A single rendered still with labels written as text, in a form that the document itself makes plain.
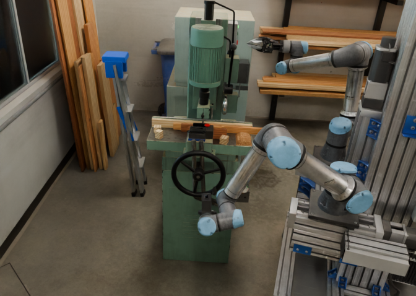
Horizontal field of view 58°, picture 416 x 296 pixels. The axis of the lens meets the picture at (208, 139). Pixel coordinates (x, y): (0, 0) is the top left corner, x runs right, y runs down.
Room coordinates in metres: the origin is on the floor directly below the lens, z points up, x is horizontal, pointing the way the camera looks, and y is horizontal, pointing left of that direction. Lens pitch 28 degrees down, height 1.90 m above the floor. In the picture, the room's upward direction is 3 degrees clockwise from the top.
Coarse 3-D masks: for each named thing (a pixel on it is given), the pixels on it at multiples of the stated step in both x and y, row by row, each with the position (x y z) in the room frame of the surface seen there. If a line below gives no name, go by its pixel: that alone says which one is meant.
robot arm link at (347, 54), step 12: (348, 48) 1.95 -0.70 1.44; (360, 48) 1.95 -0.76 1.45; (288, 60) 2.16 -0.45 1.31; (300, 60) 2.09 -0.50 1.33; (312, 60) 2.04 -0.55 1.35; (324, 60) 1.99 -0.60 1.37; (336, 60) 1.94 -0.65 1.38; (348, 60) 1.92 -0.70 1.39; (360, 60) 1.94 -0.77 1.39; (288, 72) 2.15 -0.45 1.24
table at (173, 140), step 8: (152, 128) 1.99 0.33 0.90; (168, 128) 2.00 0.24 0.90; (152, 136) 1.88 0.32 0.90; (168, 136) 1.89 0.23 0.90; (176, 136) 1.90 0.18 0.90; (184, 136) 1.91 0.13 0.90; (232, 136) 1.94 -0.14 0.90; (152, 144) 1.83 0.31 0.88; (160, 144) 1.83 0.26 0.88; (168, 144) 1.83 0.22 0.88; (176, 144) 1.83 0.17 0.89; (184, 144) 1.83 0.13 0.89; (216, 144) 1.83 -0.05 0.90; (232, 144) 1.84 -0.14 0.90; (184, 152) 1.77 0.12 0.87; (216, 152) 1.83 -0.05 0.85; (224, 152) 1.83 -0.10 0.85; (232, 152) 1.83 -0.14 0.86; (240, 152) 1.83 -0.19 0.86; (208, 160) 1.73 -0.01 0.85
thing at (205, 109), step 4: (208, 104) 2.00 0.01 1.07; (200, 108) 1.95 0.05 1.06; (204, 108) 1.95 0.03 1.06; (208, 108) 1.94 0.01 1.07; (200, 112) 1.95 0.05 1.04; (204, 112) 1.95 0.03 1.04; (208, 112) 1.95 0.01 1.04; (200, 116) 1.95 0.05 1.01; (204, 116) 1.95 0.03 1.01; (208, 116) 1.94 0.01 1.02
